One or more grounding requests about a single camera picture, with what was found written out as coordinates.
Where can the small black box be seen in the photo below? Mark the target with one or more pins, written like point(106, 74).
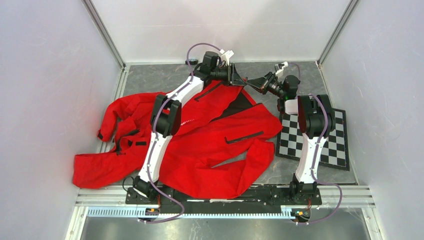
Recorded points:
point(191, 61)

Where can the red jacket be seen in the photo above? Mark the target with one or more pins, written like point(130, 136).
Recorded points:
point(222, 147)

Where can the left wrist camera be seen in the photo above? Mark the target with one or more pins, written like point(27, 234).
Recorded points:
point(224, 59)

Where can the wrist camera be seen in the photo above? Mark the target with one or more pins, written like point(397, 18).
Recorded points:
point(279, 69)
point(224, 59)

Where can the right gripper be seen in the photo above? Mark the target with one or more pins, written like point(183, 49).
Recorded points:
point(262, 84)

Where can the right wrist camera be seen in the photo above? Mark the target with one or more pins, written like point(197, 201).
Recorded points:
point(279, 69)

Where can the black white checkerboard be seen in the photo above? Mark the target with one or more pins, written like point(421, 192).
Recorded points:
point(335, 152)

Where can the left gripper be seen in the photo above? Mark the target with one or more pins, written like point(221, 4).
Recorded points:
point(236, 79)

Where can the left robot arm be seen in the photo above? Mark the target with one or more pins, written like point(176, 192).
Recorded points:
point(167, 114)

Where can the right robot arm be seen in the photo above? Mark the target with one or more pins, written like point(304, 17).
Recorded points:
point(316, 120)

